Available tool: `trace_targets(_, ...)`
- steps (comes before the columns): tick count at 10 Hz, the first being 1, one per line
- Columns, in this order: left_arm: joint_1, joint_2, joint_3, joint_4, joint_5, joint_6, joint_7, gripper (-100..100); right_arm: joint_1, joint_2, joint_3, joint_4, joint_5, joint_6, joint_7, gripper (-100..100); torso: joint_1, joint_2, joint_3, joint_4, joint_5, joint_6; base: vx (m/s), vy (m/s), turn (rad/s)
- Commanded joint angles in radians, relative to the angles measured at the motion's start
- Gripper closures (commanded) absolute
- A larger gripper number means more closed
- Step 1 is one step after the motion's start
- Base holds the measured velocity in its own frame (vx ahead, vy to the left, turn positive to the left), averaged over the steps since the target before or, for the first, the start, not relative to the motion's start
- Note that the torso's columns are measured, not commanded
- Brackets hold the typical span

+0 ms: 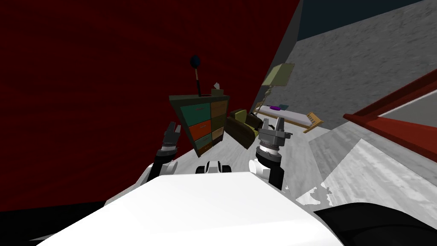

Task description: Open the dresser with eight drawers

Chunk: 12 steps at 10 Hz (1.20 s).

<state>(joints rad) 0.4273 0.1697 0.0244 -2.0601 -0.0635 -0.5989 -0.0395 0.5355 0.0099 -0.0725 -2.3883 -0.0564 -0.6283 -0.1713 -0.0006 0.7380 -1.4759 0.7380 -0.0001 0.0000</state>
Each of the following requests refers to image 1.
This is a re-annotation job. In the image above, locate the multicoloured chest of drawers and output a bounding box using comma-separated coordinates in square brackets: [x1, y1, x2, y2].
[169, 54, 231, 158]

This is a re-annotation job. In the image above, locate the dark olive armchair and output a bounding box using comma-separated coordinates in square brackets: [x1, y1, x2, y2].
[225, 108, 264, 149]

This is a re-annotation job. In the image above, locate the wooden bed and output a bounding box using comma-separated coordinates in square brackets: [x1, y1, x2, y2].
[253, 101, 325, 134]

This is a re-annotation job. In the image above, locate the red door leaf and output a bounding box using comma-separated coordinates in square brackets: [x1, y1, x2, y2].
[343, 68, 437, 163]

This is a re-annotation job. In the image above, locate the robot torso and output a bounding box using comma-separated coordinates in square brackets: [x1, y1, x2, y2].
[37, 160, 345, 246]

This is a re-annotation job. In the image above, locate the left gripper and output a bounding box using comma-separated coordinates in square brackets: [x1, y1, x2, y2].
[162, 121, 182, 148]

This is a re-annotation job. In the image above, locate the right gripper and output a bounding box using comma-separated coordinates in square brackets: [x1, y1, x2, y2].
[257, 117, 293, 148]

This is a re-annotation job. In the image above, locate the olive shade floor lamp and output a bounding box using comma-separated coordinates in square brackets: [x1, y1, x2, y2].
[254, 63, 296, 113]

